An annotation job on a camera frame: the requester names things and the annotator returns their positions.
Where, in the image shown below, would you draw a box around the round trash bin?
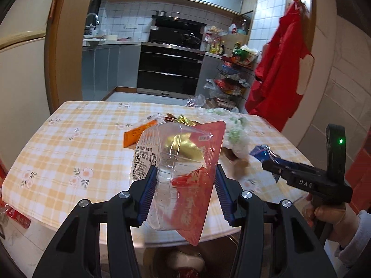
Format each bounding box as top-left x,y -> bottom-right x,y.
144,232 -> 242,278

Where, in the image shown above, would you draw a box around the crumpled plastic bag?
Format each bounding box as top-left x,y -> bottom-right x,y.
185,94 -> 208,108

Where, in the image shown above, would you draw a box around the black range hood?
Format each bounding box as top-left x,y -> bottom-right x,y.
148,16 -> 208,50

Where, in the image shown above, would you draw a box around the black built-in oven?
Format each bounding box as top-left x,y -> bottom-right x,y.
137,42 -> 205,97

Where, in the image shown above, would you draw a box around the clear plastic blister package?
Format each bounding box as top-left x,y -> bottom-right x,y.
132,121 -> 227,245

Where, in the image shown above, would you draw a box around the red packets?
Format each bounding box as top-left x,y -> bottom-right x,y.
0,203 -> 31,229

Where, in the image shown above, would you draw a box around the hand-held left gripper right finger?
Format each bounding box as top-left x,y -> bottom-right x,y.
214,164 -> 338,278

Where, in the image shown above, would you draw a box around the person's right forearm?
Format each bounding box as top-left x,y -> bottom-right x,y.
338,210 -> 371,268

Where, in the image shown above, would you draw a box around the black wok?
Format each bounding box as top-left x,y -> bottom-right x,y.
180,33 -> 202,46

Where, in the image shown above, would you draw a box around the blue foil wrapper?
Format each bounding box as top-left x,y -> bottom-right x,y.
249,145 -> 286,180

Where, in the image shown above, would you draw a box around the clear green-printed plastic bag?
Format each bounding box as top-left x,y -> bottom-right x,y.
200,107 -> 256,158

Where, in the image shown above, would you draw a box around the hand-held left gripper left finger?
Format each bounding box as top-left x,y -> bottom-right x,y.
32,166 -> 158,278

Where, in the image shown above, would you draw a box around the group of condiment bottles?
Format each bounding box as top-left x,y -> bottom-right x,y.
203,26 -> 227,54

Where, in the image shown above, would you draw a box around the chrome kitchen faucet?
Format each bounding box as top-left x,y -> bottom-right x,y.
85,13 -> 100,35

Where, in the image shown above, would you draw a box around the wire storage rack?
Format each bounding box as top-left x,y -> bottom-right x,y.
213,45 -> 260,111

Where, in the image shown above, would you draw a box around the checked floral tablecloth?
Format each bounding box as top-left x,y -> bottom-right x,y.
1,101 -> 315,248

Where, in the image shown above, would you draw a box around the cream refrigerator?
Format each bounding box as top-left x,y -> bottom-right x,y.
0,6 -> 61,163

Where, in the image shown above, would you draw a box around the person's right hand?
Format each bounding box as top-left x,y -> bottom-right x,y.
301,195 -> 361,242

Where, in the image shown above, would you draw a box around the cardboard box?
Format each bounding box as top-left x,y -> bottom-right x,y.
222,33 -> 250,55

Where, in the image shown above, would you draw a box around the grey lower kitchen cabinets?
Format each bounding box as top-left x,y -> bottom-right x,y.
82,44 -> 142,101

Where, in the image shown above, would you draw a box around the orange snack packet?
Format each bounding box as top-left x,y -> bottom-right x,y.
124,122 -> 157,148

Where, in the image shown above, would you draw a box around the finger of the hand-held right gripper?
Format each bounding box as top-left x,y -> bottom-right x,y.
262,161 -> 290,181
275,157 -> 315,171

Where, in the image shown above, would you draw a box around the wooden door frame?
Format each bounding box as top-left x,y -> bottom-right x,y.
43,0 -> 102,116

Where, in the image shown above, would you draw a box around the red hanging garment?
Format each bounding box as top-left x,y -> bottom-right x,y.
246,0 -> 315,132

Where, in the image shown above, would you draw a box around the gold foil wrapper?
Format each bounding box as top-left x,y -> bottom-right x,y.
164,114 -> 198,127

